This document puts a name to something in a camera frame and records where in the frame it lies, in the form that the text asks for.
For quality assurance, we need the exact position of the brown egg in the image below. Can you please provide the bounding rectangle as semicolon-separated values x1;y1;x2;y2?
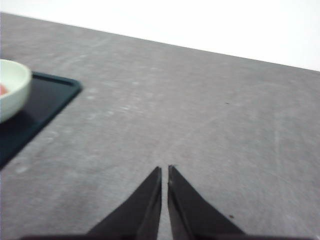
0;83;9;96

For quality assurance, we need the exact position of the light green ceramic bowl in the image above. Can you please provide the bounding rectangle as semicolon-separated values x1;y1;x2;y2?
0;59;32;124

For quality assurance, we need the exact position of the dark blue rectangular tray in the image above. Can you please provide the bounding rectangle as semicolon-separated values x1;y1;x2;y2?
0;71;83;169

